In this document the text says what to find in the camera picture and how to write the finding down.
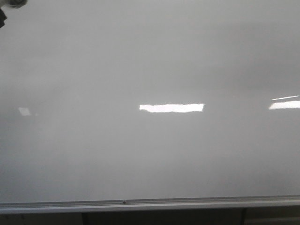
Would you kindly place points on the black whiteboard marker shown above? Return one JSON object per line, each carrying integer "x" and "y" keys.
{"x": 3, "y": 17}

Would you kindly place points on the white whiteboard with aluminium frame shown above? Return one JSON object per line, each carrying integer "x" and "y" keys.
{"x": 119, "y": 105}

